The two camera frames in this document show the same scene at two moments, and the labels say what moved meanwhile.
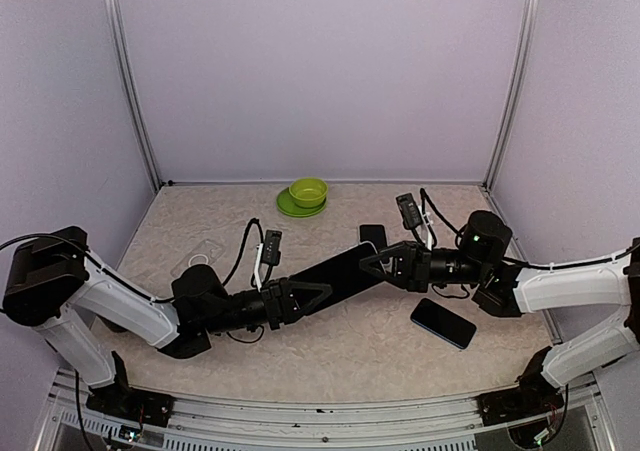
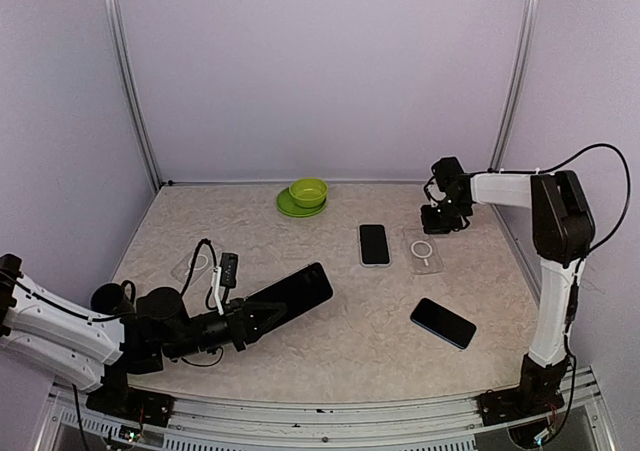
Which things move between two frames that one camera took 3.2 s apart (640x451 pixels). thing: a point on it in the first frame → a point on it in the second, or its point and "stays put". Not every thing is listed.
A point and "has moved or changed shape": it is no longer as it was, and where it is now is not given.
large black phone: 345,276 has moved or changed shape
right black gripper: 412,266 → 431,225
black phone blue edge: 443,323 stays put
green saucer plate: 286,205 stays put
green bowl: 308,192 stays put
